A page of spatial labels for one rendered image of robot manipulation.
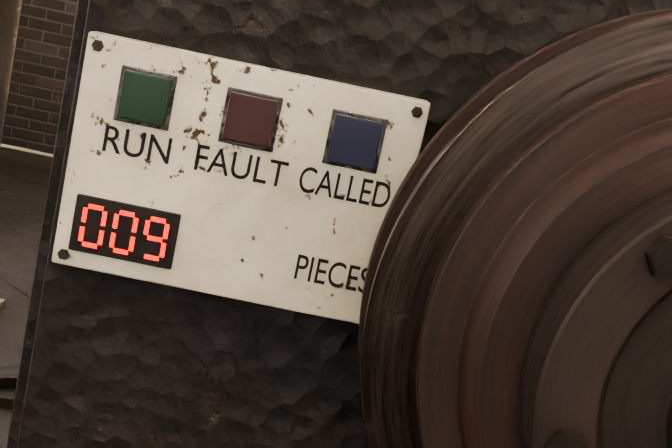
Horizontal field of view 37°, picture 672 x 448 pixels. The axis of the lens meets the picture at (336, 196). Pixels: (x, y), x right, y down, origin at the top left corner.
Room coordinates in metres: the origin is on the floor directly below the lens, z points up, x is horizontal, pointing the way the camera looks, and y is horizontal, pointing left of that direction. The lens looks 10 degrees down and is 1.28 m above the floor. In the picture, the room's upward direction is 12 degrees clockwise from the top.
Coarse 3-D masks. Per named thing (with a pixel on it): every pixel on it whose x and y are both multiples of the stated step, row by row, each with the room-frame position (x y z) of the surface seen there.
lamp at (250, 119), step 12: (240, 96) 0.73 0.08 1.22; (252, 96) 0.74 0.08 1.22; (228, 108) 0.73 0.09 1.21; (240, 108) 0.73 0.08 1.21; (252, 108) 0.73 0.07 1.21; (264, 108) 0.74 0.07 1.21; (276, 108) 0.74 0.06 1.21; (228, 120) 0.73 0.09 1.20; (240, 120) 0.73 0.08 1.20; (252, 120) 0.73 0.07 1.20; (264, 120) 0.74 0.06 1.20; (228, 132) 0.73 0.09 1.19; (240, 132) 0.73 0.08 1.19; (252, 132) 0.74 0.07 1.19; (264, 132) 0.74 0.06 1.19; (252, 144) 0.74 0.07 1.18; (264, 144) 0.74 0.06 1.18
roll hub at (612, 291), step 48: (624, 240) 0.54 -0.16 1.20; (576, 288) 0.54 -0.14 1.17; (624, 288) 0.53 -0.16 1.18; (576, 336) 0.53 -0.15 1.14; (624, 336) 0.53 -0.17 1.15; (528, 384) 0.55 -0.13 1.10; (576, 384) 0.53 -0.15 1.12; (624, 384) 0.54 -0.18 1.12; (528, 432) 0.54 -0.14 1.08; (624, 432) 0.54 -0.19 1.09
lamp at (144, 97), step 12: (132, 72) 0.73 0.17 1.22; (132, 84) 0.73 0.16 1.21; (144, 84) 0.73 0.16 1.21; (156, 84) 0.73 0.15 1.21; (168, 84) 0.73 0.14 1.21; (120, 96) 0.73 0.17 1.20; (132, 96) 0.73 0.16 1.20; (144, 96) 0.73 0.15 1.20; (156, 96) 0.73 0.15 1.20; (168, 96) 0.73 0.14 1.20; (120, 108) 0.73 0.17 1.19; (132, 108) 0.73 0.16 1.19; (144, 108) 0.73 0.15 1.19; (156, 108) 0.73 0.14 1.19; (144, 120) 0.73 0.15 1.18; (156, 120) 0.73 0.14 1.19
